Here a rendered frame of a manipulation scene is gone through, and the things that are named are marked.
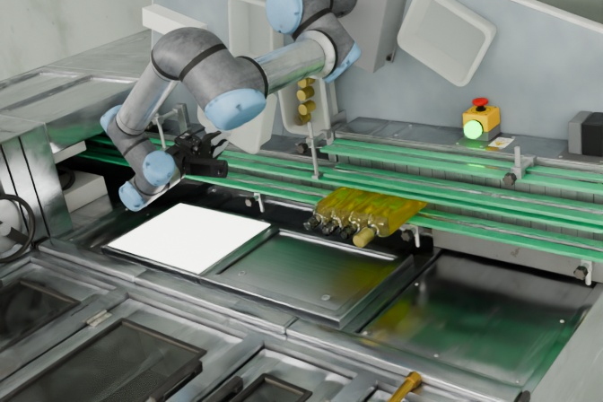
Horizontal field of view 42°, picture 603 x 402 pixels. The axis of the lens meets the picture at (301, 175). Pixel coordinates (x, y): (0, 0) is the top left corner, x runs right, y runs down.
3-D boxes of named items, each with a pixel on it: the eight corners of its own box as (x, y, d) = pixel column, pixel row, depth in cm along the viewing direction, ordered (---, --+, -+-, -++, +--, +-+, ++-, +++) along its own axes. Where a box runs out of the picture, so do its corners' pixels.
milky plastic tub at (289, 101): (301, 122, 244) (284, 132, 238) (291, 52, 235) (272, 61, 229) (346, 127, 233) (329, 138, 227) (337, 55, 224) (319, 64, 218)
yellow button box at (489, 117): (476, 128, 206) (463, 138, 201) (475, 101, 203) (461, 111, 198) (502, 131, 201) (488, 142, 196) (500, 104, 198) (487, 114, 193)
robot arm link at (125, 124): (158, 10, 151) (87, 129, 188) (192, 55, 150) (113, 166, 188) (201, -6, 159) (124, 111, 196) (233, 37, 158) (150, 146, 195)
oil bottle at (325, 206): (356, 193, 224) (311, 225, 209) (354, 175, 221) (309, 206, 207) (372, 196, 220) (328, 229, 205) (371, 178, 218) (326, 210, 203)
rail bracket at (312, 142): (327, 167, 226) (301, 184, 217) (319, 112, 219) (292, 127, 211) (336, 169, 224) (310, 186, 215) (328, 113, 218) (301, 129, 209)
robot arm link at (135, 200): (142, 205, 189) (133, 218, 196) (174, 182, 195) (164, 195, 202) (121, 181, 189) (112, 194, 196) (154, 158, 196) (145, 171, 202)
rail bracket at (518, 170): (524, 162, 186) (500, 185, 177) (523, 134, 184) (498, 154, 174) (540, 164, 184) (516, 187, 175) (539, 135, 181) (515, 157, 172)
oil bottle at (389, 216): (408, 202, 213) (365, 237, 198) (406, 183, 211) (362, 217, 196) (426, 205, 210) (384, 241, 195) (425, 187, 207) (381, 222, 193)
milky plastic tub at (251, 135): (223, 57, 213) (201, 65, 207) (286, 91, 203) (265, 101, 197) (217, 112, 223) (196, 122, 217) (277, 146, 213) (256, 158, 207)
